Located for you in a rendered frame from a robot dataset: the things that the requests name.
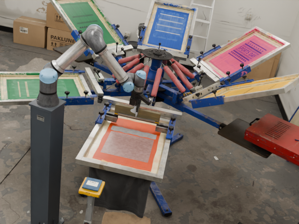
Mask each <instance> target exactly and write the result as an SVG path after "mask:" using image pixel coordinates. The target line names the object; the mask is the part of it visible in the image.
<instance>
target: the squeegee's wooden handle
mask: <svg viewBox="0 0 299 224"><path fill-rule="evenodd" d="M131 109H134V107H132V106H128V105H123V104H118V103H116V105H115V113H123V114H127V115H132V116H135V114H134V113H132V112H131V111H130V110H131ZM160 116H161V113H159V112H154V111H150V110H146V109H142V108H139V110H138V115H137V117H141V118H145V119H149V120H154V121H155V122H158V123H159V120H160Z"/></svg>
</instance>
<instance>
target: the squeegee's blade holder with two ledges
mask: <svg viewBox="0 0 299 224"><path fill-rule="evenodd" d="M118 115H123V116H128V117H132V118H136V119H141V120H146V121H150V122H154V123H155V121H154V120H149V119H145V118H141V117H135V116H132V115H127V114H123V113H118Z"/></svg>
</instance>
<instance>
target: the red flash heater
mask: <svg viewBox="0 0 299 224"><path fill-rule="evenodd" d="M244 135H245V136H244V139H245V140H247V141H249V142H251V143H253V144H255V145H257V146H259V147H261V148H263V149H265V150H267V151H269V152H271V153H273V154H275V155H277V156H279V157H281V158H283V159H285V160H287V161H289V162H291V163H293V164H295V165H297V166H299V141H297V140H299V126H297V125H294V124H292V123H290V122H287V121H285V120H283V119H281V118H278V117H276V116H274V115H272V114H270V113H267V114H266V115H265V116H263V117H262V118H261V119H259V120H258V121H256V122H255V123H254V124H252V125H251V126H250V127H249V128H247V129H246V130H245V133H244ZM295 139H296V140H295Z"/></svg>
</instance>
